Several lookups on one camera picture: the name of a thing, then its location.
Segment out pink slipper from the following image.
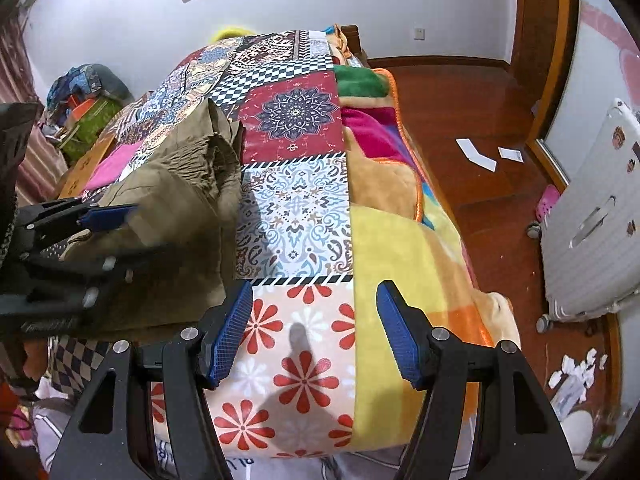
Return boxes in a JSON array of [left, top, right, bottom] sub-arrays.
[[534, 183, 561, 222]]

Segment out yellow curved headboard cushion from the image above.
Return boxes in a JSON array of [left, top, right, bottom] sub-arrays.
[[209, 24, 259, 44]]

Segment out brown wooden door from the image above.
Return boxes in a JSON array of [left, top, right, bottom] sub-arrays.
[[514, 0, 576, 126]]

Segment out torn white paper scraps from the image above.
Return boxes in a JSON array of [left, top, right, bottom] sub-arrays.
[[547, 347, 609, 392]]

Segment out white printed cloth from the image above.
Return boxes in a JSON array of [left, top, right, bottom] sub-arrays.
[[30, 390, 476, 480]]

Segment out orange box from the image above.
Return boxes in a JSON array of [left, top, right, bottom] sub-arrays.
[[69, 99, 97, 122]]

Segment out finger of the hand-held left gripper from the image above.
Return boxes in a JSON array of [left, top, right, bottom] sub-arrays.
[[17, 198, 139, 234], [27, 242, 169, 307]]

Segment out striped red curtain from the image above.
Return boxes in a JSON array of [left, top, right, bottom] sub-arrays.
[[0, 7, 69, 207]]

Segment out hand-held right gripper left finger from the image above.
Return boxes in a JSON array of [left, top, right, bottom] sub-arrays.
[[50, 280, 254, 480]]

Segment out white heart-print wardrobe door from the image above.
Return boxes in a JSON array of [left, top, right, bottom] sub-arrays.
[[525, 0, 640, 187]]

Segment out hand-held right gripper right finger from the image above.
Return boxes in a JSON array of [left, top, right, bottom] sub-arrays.
[[376, 280, 586, 480]]

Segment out white stickered suitcase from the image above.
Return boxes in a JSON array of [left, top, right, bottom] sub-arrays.
[[525, 97, 640, 334]]

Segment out olive green pants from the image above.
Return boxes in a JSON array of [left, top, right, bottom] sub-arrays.
[[62, 100, 246, 332]]

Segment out pink cloth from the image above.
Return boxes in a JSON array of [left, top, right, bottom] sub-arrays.
[[84, 142, 144, 194]]

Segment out patchwork printed bed sheet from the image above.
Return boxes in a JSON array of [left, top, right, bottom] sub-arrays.
[[47, 30, 358, 461]]

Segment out green patterned bag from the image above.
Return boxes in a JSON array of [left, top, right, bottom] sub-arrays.
[[57, 97, 124, 162]]

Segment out wooden bed frame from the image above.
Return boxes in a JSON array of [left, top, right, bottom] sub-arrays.
[[340, 23, 372, 69]]

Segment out colourful fleece blanket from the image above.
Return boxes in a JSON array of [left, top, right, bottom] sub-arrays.
[[320, 23, 522, 423]]

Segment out yellow wooden folding table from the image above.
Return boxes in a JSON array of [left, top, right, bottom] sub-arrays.
[[58, 132, 117, 199]]

